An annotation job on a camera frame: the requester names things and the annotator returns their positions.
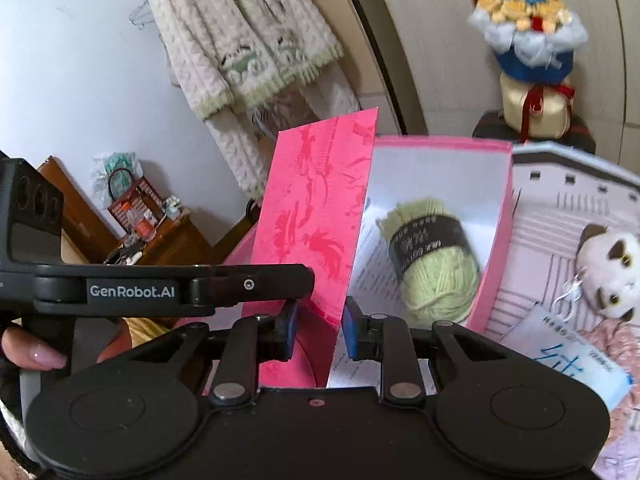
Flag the person's left hand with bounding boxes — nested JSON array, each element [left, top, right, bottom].
[[0, 320, 133, 372]]

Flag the dark wooden stool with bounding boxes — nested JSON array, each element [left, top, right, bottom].
[[472, 110, 598, 156]]

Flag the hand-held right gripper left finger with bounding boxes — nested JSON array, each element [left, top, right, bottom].
[[127, 300, 299, 407]]

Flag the brown woven basket bag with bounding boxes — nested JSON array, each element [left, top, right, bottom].
[[107, 167, 166, 238]]

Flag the white blue tissue packet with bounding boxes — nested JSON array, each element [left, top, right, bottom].
[[497, 302, 631, 413]]

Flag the pink cloth doll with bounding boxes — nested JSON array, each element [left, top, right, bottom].
[[590, 316, 640, 411]]

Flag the cream fleece pants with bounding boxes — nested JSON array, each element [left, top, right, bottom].
[[205, 67, 363, 201]]

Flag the pink patterned box lid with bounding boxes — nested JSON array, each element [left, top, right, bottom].
[[249, 107, 379, 390]]

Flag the white green plastic bag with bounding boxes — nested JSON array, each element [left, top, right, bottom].
[[90, 151, 143, 211]]

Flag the printed paper sheet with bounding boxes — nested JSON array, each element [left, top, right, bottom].
[[327, 220, 416, 388]]

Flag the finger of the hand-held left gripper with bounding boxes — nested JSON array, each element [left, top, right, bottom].
[[189, 263, 317, 317]]

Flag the pink cardboard box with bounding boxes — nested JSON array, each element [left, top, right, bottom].
[[200, 134, 514, 396]]

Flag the cream cardigan with green trim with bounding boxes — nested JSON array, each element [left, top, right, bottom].
[[145, 0, 346, 121]]

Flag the black clothes rack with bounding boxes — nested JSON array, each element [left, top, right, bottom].
[[330, 0, 408, 136]]

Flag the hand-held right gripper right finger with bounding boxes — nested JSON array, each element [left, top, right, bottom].
[[345, 299, 526, 407]]

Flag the tan wooden panel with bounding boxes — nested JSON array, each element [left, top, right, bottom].
[[280, 0, 401, 136]]

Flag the green yarn ball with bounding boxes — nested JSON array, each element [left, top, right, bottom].
[[375, 199, 483, 328]]

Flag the beige wardrobe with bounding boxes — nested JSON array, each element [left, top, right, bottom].
[[365, 0, 640, 171]]

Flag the white brown plush cat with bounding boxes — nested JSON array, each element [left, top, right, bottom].
[[572, 222, 640, 321]]

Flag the yellow blue flower bouquet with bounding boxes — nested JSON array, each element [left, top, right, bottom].
[[467, 0, 591, 143]]

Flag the yellow cloth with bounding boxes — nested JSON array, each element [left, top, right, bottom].
[[122, 316, 173, 343]]

